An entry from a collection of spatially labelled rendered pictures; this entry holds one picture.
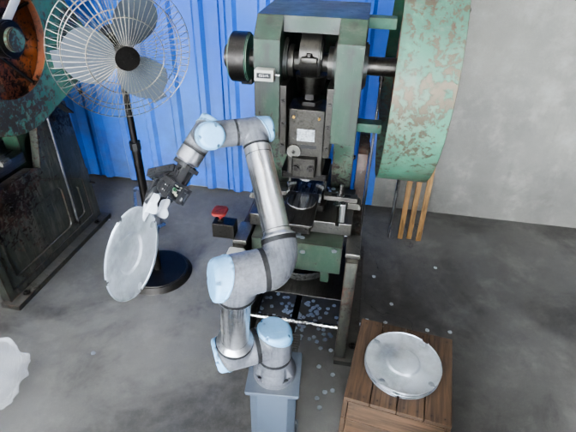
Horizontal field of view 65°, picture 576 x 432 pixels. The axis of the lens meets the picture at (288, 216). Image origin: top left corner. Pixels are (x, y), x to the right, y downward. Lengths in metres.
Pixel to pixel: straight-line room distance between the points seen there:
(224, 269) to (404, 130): 0.70
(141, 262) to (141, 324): 1.18
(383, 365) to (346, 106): 0.98
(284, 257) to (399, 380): 0.84
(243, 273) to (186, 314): 1.43
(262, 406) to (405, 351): 0.60
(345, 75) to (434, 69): 0.39
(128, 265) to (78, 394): 1.04
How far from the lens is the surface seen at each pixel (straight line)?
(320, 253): 1.92
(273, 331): 1.50
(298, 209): 1.86
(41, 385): 2.45
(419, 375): 1.85
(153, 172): 1.42
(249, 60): 1.82
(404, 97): 1.40
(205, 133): 1.22
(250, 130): 1.26
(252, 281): 1.12
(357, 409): 1.81
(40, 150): 2.85
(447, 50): 1.41
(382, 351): 1.88
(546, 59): 3.13
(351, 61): 1.66
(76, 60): 2.08
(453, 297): 2.77
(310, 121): 1.79
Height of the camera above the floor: 1.81
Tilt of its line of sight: 34 degrees down
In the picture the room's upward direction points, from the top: 1 degrees clockwise
